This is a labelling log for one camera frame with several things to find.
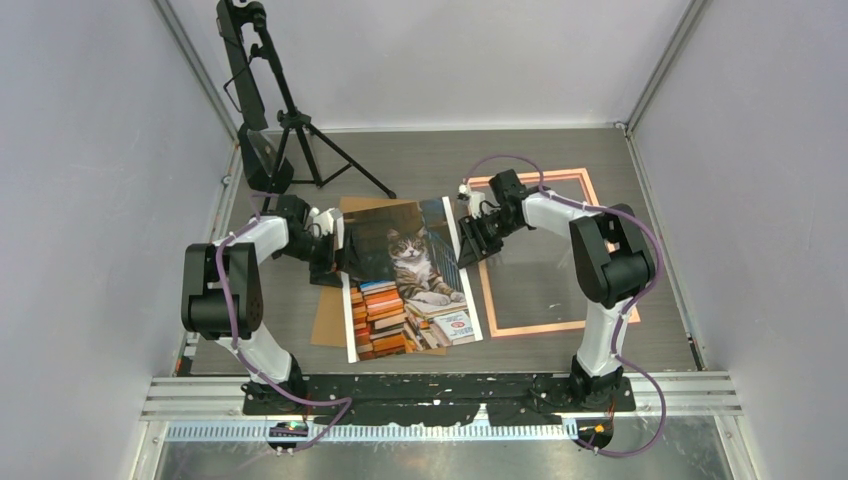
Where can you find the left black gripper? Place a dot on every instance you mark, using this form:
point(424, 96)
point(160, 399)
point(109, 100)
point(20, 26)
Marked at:
point(346, 260)

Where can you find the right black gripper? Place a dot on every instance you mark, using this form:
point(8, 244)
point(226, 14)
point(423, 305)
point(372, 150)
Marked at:
point(473, 247)

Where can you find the brown cardboard backing board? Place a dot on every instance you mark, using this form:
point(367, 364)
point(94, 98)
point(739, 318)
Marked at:
point(328, 318)

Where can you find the clear acrylic sheet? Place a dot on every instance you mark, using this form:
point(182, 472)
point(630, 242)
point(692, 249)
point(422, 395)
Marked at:
point(531, 283)

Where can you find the pink wooden picture frame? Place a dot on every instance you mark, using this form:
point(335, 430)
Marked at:
point(530, 329)

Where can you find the cat photo print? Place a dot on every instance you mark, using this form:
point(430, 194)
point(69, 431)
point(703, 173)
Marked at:
point(444, 304)

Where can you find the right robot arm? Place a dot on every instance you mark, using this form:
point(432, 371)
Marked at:
point(598, 367)

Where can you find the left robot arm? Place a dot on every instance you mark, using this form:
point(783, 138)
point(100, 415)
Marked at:
point(222, 297)

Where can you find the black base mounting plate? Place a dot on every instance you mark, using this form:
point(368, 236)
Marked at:
point(433, 400)

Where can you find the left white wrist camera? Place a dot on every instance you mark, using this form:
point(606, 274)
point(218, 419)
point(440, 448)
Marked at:
point(327, 224)

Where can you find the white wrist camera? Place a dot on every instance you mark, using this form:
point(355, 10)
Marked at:
point(473, 200)
point(327, 224)

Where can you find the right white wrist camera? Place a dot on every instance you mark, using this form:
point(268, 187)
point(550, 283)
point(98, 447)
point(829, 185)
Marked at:
point(473, 200)

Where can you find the black camera tripod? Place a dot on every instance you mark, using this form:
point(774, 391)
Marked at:
point(292, 119)

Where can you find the aluminium rail front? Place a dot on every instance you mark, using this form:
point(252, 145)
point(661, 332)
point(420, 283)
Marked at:
point(209, 409)

